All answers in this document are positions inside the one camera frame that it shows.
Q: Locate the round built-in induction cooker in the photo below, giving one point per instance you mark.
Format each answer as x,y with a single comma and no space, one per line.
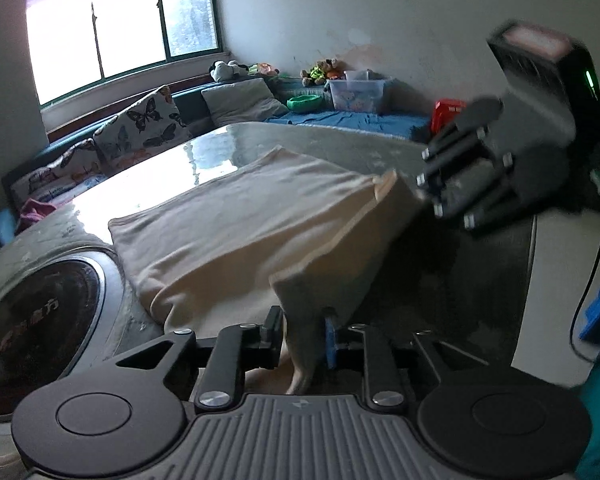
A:
40,310

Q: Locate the cream cloth garment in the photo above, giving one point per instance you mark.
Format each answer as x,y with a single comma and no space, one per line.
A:
240,220

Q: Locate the orange and green toy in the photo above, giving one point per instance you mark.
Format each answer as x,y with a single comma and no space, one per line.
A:
265,69

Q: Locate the clear plastic storage box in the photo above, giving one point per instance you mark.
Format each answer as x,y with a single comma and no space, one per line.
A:
357,95

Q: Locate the blue sofa cover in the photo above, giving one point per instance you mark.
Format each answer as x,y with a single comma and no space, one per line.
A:
350,122

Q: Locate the blue sofa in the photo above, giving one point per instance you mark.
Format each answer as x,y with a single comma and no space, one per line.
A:
190,105

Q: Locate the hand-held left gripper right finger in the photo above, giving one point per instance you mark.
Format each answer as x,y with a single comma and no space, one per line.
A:
331,345

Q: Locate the green plastic basin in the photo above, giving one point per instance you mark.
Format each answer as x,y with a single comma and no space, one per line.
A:
305,102

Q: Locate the red plastic stool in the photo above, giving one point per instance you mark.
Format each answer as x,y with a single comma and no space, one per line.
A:
445,112

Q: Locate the grey pillow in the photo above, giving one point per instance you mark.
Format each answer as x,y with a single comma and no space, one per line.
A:
240,100

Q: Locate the window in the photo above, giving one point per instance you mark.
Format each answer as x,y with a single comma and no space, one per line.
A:
125,25

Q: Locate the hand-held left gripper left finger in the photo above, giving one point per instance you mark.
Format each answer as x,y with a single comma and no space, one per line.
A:
272,332

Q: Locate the square butterfly print pillow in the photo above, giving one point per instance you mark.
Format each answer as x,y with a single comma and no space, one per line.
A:
145,125

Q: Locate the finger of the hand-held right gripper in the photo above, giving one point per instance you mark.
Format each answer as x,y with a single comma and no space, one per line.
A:
455,135
485,220

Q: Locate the panda plush toy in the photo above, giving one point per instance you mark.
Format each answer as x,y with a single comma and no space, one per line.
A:
225,70

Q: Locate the brown and green plush toys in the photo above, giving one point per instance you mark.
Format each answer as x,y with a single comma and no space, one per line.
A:
320,71

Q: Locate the pink cloth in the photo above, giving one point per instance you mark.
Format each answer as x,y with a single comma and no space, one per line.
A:
35,210

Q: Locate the long butterfly print pillow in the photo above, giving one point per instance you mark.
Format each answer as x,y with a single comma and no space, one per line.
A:
60,170

